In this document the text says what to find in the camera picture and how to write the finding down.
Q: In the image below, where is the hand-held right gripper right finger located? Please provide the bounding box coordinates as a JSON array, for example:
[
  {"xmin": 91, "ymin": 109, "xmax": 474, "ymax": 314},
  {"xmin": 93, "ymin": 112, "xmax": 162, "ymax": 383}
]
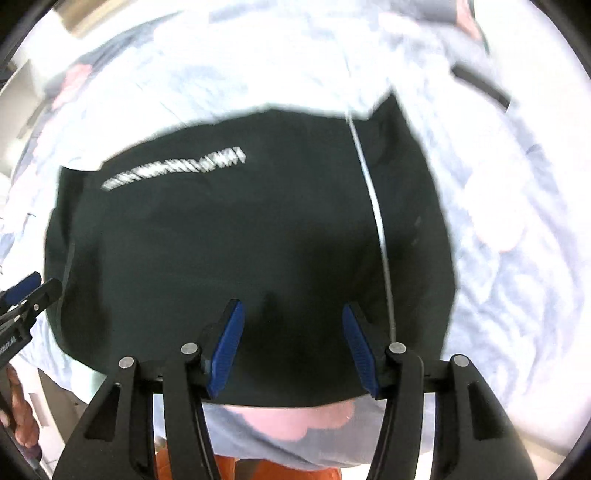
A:
[{"xmin": 342, "ymin": 303, "xmax": 539, "ymax": 480}]

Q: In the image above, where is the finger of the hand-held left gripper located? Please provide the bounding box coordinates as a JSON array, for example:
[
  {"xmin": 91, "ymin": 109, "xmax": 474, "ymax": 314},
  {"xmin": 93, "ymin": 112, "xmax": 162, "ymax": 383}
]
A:
[
  {"xmin": 0, "ymin": 271, "xmax": 41, "ymax": 308},
  {"xmin": 0, "ymin": 277, "xmax": 64, "ymax": 326}
]

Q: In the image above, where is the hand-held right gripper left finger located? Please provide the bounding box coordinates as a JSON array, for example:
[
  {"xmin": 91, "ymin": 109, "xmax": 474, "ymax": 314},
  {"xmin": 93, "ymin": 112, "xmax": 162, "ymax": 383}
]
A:
[{"xmin": 53, "ymin": 299, "xmax": 246, "ymax": 480}]

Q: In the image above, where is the black garment with grey piping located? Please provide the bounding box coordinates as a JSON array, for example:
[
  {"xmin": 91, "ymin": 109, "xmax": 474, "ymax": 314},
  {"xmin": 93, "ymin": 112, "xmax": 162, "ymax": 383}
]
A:
[{"xmin": 44, "ymin": 92, "xmax": 458, "ymax": 409}]

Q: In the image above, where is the person's left hand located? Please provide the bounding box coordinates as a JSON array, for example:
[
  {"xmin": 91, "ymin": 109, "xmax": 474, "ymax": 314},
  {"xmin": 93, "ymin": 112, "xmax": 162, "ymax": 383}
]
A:
[{"xmin": 6, "ymin": 366, "xmax": 41, "ymax": 452}]

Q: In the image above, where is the person's orange clothing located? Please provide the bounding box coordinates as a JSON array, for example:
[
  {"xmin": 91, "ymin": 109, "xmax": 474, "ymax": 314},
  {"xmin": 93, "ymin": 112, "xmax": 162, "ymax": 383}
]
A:
[{"xmin": 154, "ymin": 453, "xmax": 345, "ymax": 480}]

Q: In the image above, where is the grey-blue fleece blanket pink pattern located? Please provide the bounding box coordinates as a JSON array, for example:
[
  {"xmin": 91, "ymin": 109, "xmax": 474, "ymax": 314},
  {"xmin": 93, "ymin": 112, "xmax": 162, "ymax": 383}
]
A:
[{"xmin": 0, "ymin": 0, "xmax": 588, "ymax": 472}]

